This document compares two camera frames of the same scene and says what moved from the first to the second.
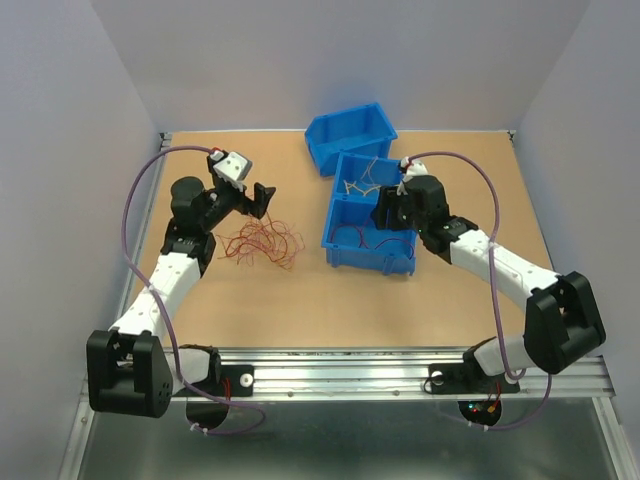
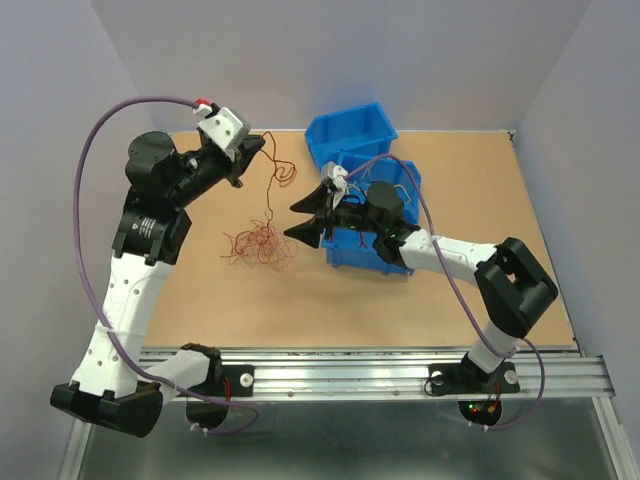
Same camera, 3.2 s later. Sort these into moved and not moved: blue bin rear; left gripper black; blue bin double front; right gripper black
Moved: right gripper black; left gripper black
Not moved: blue bin rear; blue bin double front
